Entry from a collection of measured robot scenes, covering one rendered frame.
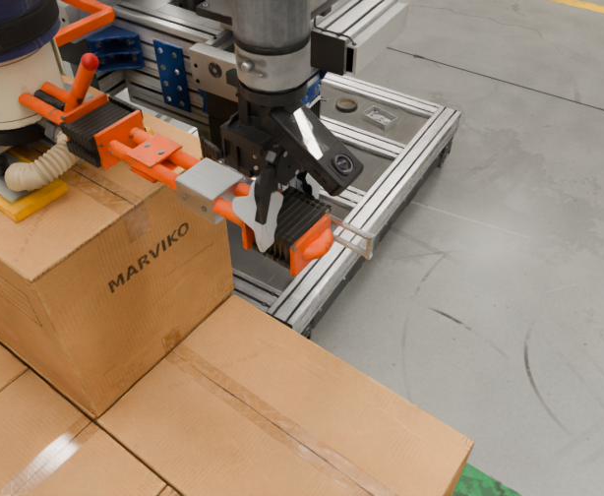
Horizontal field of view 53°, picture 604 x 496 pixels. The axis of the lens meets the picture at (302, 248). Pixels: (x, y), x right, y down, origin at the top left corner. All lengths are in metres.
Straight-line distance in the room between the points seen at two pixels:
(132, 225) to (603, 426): 1.46
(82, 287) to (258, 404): 0.42
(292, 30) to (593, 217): 2.13
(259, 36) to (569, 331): 1.74
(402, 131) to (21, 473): 1.80
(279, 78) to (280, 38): 0.04
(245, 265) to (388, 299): 0.51
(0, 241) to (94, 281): 0.15
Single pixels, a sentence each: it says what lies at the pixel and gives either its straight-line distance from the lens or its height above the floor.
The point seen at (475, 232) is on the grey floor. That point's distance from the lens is 2.38.
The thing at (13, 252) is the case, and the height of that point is 0.94.
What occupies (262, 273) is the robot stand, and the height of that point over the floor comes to 0.21.
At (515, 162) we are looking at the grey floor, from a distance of 2.77.
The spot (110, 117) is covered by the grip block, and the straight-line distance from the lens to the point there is 0.96.
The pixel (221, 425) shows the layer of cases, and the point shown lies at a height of 0.54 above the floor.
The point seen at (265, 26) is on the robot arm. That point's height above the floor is 1.35.
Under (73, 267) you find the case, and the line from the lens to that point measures 0.99.
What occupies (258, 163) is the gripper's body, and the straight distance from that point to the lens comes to 0.69.
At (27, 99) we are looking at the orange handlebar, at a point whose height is 1.08.
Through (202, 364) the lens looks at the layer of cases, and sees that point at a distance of 1.28.
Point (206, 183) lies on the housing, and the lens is 0.81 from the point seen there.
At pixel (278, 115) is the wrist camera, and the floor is 1.25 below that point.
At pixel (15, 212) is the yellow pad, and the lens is 1.05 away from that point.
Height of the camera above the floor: 1.60
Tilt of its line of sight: 46 degrees down
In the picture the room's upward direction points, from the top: straight up
